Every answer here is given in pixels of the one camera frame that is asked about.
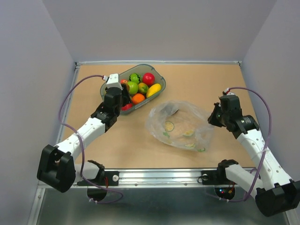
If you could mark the orange toy fruit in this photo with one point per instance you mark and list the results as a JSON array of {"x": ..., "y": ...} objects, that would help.
[{"x": 137, "y": 98}]

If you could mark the red apple left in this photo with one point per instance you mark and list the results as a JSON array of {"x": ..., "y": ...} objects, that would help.
[{"x": 123, "y": 81}]

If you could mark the aluminium front rail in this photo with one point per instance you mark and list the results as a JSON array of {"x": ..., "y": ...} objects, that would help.
[{"x": 129, "y": 178}]

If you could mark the green fruit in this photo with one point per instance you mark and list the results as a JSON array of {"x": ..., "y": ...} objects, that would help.
[{"x": 133, "y": 88}]

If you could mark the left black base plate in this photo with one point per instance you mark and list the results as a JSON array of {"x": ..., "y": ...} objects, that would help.
[{"x": 112, "y": 178}]

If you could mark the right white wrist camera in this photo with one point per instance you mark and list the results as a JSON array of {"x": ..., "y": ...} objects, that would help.
[{"x": 227, "y": 92}]

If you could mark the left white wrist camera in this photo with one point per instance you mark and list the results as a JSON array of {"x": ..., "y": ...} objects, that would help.
[{"x": 112, "y": 81}]

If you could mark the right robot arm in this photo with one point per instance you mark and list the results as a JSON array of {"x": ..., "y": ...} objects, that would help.
[{"x": 273, "y": 190}]

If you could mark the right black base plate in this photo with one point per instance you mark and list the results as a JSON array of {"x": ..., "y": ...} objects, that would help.
[{"x": 211, "y": 177}]

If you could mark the red apple right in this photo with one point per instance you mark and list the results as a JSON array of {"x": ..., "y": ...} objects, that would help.
[{"x": 148, "y": 79}]

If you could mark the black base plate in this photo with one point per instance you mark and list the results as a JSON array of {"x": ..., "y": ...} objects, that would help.
[
  {"x": 112, "y": 178},
  {"x": 211, "y": 177}
]

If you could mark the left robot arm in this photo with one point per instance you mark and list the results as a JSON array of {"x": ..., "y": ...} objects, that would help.
[{"x": 57, "y": 163}]

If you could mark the grey-green plastic basin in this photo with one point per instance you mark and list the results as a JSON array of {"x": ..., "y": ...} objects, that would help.
[{"x": 141, "y": 70}]

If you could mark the clear plastic bag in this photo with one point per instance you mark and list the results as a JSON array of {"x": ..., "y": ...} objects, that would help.
[{"x": 180, "y": 124}]

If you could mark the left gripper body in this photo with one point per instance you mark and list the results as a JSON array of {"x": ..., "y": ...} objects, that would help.
[{"x": 116, "y": 111}]

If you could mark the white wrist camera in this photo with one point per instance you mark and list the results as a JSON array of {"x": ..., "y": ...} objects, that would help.
[
  {"x": 227, "y": 92},
  {"x": 112, "y": 81}
]

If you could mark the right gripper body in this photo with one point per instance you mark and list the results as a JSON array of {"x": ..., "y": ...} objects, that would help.
[{"x": 225, "y": 116}]

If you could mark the yellow toy mango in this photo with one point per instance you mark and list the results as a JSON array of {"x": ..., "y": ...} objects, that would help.
[{"x": 153, "y": 90}]

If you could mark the green toy watermelon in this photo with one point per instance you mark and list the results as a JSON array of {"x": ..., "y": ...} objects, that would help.
[{"x": 134, "y": 77}]

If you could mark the red toy strawberry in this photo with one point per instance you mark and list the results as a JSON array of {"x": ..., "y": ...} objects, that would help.
[{"x": 127, "y": 107}]

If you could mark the red apple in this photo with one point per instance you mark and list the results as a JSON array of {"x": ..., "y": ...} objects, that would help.
[
  {"x": 148, "y": 79},
  {"x": 123, "y": 81}
]

